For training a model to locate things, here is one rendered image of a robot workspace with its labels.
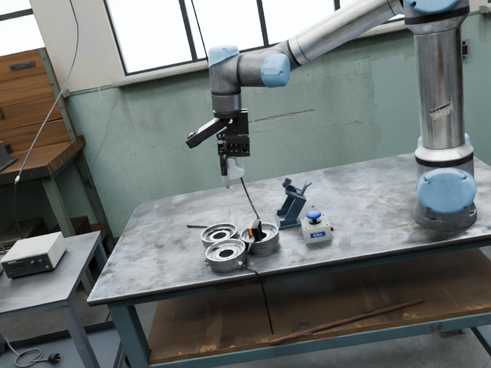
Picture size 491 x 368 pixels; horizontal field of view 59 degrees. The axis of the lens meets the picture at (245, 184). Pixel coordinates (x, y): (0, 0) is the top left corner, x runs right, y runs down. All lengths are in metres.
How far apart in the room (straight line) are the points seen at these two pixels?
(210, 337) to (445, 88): 0.90
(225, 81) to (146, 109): 1.75
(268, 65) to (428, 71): 0.33
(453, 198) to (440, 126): 0.16
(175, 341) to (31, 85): 1.90
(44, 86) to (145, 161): 0.72
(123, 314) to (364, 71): 2.05
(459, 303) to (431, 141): 0.54
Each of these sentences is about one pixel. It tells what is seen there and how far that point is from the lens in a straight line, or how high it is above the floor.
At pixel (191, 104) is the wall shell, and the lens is 2.72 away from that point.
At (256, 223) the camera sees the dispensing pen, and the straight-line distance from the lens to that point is 1.16.
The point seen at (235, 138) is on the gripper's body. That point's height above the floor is 1.11.
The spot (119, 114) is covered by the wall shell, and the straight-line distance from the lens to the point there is 2.82.
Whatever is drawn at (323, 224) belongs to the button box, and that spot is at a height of 0.85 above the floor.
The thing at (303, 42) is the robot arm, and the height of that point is 1.30.
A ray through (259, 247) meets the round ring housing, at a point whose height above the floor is 0.82.
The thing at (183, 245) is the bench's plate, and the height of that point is 0.80.
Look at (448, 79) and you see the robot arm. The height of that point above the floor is 1.20.
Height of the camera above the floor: 1.41
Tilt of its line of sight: 22 degrees down
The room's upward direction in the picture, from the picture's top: 12 degrees counter-clockwise
